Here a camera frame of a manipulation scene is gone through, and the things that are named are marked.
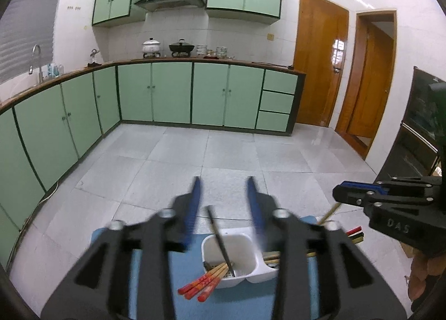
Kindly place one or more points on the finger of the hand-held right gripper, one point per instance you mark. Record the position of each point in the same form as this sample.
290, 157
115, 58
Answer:
352, 193

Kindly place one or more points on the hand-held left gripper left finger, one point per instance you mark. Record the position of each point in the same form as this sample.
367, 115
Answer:
195, 215

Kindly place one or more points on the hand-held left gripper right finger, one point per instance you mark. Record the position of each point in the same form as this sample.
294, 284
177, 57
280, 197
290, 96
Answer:
256, 215

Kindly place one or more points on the plain wooden chopstick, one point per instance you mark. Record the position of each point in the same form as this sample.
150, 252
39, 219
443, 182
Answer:
329, 213

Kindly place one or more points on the white utensil holder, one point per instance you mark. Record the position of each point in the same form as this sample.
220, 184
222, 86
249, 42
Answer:
240, 246

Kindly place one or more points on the red-ended wooden chopstick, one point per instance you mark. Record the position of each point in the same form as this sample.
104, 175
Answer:
195, 283
353, 230
201, 288
210, 290

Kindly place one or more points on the person's right hand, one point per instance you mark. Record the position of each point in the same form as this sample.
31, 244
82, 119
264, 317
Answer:
425, 278

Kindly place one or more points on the black chopstick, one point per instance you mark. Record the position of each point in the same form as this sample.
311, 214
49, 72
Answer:
219, 240

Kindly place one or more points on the black glass cabinet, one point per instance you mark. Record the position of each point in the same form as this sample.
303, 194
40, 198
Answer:
414, 132

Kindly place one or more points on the blue table mat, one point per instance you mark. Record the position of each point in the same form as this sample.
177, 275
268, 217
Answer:
244, 301

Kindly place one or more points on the wooden doorway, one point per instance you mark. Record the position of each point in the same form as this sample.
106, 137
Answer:
376, 90

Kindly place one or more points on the green lower kitchen cabinets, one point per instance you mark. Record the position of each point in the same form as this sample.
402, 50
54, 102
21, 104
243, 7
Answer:
170, 93

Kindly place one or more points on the wooden door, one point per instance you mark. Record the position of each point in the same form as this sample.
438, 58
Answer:
320, 62

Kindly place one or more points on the stack of bowls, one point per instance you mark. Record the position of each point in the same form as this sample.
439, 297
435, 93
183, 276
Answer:
212, 51

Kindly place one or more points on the black wok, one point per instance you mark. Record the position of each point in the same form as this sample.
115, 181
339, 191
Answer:
182, 48

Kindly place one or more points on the white cooking pot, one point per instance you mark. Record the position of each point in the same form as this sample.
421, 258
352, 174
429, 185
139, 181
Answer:
151, 47

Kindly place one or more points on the small kettle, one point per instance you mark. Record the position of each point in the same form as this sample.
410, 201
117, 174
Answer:
94, 58

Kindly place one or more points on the clear bottles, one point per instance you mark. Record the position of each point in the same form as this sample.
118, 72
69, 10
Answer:
55, 69

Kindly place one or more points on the black range hood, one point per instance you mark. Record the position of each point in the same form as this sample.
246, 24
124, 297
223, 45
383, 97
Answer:
170, 1

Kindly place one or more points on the chrome faucet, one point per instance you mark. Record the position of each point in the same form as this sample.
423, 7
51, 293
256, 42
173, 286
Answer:
36, 55

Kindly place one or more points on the window blind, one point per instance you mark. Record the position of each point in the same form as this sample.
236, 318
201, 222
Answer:
28, 27

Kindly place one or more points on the wall socket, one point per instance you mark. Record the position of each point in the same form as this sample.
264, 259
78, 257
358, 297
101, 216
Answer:
270, 37

